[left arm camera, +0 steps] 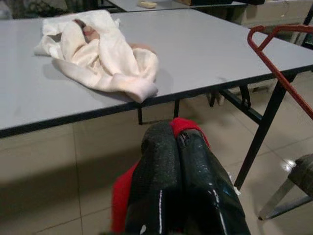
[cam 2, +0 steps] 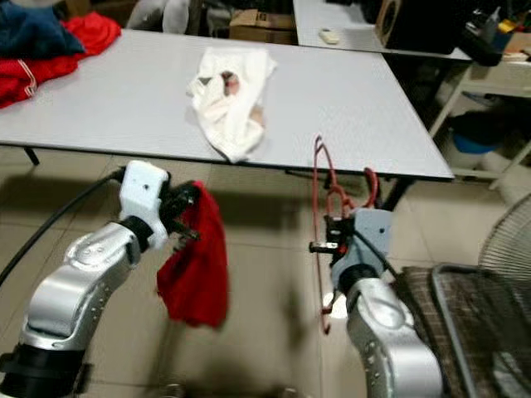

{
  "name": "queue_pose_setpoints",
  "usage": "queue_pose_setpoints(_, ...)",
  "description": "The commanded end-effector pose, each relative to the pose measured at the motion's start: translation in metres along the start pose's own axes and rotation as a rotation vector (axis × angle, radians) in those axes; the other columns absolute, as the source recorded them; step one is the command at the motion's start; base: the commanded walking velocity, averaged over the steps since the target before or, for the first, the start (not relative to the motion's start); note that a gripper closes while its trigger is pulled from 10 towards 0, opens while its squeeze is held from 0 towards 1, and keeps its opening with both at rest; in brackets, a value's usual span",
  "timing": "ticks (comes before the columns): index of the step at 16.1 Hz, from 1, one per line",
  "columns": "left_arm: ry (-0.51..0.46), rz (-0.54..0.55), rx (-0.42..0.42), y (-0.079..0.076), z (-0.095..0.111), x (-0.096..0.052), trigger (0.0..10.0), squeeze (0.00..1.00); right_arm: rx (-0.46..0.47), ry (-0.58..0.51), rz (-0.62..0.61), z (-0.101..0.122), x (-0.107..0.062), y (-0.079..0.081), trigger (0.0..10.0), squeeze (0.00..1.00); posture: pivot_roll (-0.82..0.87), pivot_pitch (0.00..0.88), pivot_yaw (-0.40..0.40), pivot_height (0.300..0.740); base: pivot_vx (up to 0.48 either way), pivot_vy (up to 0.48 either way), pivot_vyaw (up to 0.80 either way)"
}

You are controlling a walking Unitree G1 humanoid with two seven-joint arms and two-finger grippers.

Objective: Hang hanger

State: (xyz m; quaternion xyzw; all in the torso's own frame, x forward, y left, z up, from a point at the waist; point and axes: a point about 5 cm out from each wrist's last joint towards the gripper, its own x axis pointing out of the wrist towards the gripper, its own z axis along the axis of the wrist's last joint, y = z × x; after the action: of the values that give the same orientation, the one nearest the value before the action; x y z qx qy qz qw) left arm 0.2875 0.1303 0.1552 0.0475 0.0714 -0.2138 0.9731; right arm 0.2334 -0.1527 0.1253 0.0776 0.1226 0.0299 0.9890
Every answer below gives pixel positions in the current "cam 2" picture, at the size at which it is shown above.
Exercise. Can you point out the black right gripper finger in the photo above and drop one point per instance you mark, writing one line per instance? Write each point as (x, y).
(323, 246)
(332, 224)

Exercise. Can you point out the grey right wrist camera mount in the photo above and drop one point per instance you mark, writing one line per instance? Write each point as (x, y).
(369, 236)

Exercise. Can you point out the red heart-neck hanger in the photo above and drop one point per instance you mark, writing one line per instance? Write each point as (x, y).
(373, 182)

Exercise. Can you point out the blue plastic basin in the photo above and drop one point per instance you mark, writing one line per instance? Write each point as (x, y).
(473, 145)

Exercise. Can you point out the large grey table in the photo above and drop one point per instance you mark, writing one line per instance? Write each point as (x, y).
(340, 99)

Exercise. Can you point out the dark blue garment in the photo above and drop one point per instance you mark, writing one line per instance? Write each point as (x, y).
(41, 33)

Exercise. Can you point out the red white-striped garment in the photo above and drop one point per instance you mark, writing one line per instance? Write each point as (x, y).
(21, 79)

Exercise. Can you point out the grey pillow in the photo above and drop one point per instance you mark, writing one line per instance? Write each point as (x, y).
(176, 15)
(145, 14)

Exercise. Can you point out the white metal shelf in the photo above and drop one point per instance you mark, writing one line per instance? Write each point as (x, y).
(498, 83)

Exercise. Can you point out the white computer mouse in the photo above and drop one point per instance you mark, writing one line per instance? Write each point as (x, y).
(330, 36)

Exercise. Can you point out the black bag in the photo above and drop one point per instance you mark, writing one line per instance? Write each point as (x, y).
(481, 50)

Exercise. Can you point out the grey fan grille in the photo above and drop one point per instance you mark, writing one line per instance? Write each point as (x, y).
(510, 240)

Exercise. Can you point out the small grey table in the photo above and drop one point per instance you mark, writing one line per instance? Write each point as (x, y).
(348, 16)

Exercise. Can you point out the plaid fabric chair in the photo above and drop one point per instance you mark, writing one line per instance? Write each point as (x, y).
(473, 332)

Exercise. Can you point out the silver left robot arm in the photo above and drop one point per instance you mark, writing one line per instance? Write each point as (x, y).
(66, 298)

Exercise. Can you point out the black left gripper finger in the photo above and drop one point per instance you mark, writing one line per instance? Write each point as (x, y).
(187, 234)

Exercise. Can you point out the red cloth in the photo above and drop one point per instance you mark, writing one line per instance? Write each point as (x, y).
(199, 282)

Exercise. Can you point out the cream garment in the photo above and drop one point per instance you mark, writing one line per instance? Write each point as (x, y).
(228, 116)

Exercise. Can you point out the black speaker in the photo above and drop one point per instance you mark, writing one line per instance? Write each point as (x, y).
(423, 25)

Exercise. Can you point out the brown cardboard box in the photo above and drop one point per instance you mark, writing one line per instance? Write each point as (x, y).
(257, 26)

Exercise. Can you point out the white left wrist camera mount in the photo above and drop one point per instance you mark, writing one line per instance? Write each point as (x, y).
(143, 195)

